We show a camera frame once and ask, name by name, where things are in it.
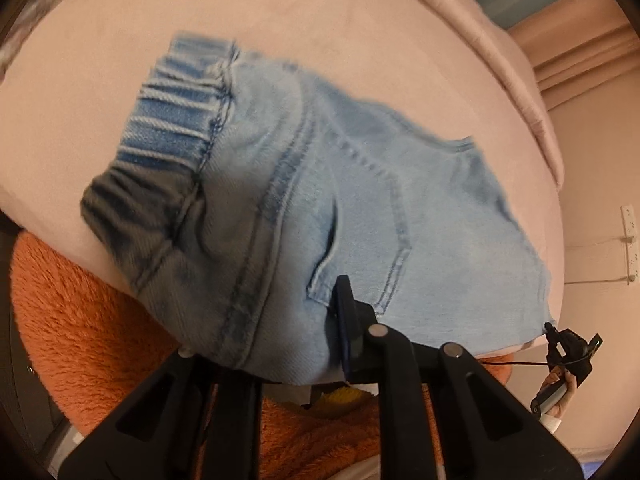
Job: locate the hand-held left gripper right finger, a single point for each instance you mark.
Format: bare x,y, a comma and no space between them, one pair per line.
345,330

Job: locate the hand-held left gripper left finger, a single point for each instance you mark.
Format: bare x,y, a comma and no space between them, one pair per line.
175,385

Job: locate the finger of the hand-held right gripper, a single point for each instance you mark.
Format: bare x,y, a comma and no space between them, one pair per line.
553,342

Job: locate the light blue denim pants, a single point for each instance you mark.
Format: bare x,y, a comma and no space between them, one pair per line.
300,200

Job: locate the person's right hand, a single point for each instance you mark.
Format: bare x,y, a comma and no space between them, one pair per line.
567,402

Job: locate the yellow fluffy item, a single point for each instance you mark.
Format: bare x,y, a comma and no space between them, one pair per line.
345,396

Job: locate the orange fluffy blanket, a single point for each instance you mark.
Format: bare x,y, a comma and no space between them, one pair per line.
75,335

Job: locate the white power strip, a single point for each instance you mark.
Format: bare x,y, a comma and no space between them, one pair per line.
630,240

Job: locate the pink quilt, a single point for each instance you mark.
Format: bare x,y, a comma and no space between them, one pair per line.
500,60

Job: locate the pink curtain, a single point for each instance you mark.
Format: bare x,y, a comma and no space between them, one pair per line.
580,55

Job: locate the pink bed sheet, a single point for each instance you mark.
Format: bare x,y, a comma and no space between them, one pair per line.
300,25

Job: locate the plaid cloth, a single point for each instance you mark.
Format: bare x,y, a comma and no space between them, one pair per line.
30,20

